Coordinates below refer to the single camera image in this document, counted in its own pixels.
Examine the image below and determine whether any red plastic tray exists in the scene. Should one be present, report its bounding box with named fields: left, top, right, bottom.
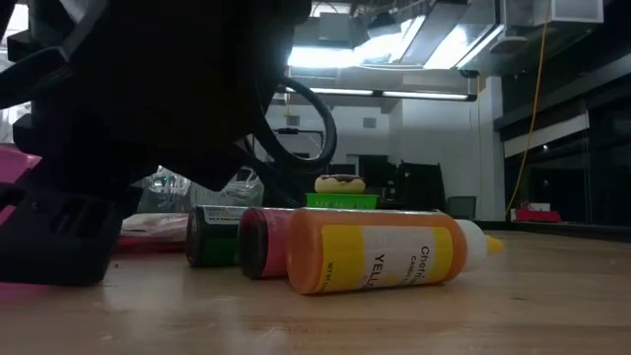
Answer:
left=0, top=144, right=41, bottom=226

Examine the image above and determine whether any yellow food colour bottle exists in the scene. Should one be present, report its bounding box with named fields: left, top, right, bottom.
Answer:
left=285, top=206, right=506, bottom=296

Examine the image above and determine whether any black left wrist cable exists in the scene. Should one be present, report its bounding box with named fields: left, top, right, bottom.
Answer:
left=248, top=78, right=339, bottom=208

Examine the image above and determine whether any clear plastic bin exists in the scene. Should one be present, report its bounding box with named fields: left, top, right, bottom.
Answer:
left=131, top=165, right=265, bottom=214

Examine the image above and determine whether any grey chair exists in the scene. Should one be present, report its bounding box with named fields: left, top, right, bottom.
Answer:
left=446, top=195, right=477, bottom=220

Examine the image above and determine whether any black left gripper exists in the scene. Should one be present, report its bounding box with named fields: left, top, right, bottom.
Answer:
left=12, top=0, right=313, bottom=204

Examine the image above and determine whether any red storage bin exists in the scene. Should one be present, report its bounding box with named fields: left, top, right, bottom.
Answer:
left=515, top=207, right=562, bottom=224

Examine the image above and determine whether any black shelving unit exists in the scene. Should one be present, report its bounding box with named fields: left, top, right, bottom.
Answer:
left=495, top=48, right=631, bottom=233

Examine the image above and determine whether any black background rig frame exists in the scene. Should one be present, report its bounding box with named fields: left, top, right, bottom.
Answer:
left=273, top=127, right=325, bottom=164

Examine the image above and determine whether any yellow hanging cable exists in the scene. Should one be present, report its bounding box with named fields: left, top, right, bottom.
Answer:
left=505, top=0, right=551, bottom=219

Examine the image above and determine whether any LED light bar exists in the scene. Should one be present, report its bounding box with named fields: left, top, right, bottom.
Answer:
left=283, top=68, right=478, bottom=103

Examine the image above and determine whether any pink food colour bottle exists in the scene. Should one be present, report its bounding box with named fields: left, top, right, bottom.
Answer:
left=237, top=206, right=297, bottom=280

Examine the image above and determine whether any green plastic basket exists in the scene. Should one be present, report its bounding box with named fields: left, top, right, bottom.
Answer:
left=305, top=191, right=381, bottom=211

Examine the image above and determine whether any chocolate iced toy donut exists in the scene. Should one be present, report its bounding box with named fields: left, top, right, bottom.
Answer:
left=314, top=173, right=368, bottom=195

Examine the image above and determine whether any green food colour bottle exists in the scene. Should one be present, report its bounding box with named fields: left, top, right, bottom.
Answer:
left=185, top=203, right=248, bottom=268

